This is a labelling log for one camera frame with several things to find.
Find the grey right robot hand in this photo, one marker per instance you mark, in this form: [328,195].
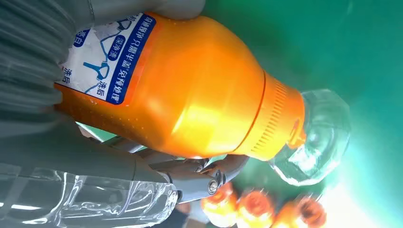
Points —
[78,163]

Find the green table mat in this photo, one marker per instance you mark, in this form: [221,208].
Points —
[346,47]

